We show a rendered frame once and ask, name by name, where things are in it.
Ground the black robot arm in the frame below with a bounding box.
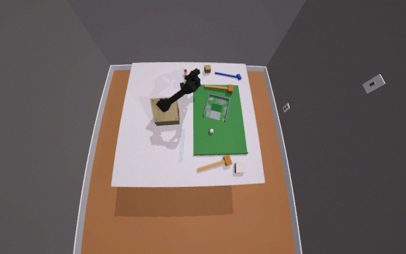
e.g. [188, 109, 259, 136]
[156, 68, 201, 112]

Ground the white cube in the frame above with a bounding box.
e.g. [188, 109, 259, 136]
[234, 163, 246, 174]

